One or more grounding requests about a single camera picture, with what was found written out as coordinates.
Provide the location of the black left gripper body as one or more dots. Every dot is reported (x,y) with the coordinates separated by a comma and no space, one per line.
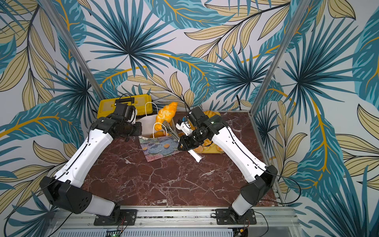
(125,123)

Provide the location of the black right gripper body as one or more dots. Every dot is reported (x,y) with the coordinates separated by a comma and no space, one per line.
(183,142)

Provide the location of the long striped bread loaf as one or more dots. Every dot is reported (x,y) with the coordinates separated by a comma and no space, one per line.
(167,113)

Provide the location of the floral paper bag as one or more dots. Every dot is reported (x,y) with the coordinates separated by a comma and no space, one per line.
(155,141)

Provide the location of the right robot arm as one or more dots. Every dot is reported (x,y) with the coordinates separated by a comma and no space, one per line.
(259,176)

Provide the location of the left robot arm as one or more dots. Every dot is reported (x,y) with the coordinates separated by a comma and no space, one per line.
(64,189)

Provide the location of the braided golden bread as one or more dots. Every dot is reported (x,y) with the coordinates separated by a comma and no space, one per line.
(211,113)

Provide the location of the yellow plastic tray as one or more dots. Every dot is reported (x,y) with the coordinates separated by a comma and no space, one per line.
(208,148)

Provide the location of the left aluminium corner post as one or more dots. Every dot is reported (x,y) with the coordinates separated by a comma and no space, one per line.
(57,20)

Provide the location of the aluminium corner post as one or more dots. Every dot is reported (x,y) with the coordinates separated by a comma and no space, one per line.
(57,20)
(295,21)

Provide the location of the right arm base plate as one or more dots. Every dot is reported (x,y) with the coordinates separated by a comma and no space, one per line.
(227,216)

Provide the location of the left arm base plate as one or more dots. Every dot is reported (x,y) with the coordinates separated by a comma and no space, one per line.
(122,216)

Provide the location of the aluminium front rail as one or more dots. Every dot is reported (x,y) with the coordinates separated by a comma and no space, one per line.
(181,221)

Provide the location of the right aluminium corner post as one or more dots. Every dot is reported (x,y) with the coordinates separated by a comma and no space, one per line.
(295,21)

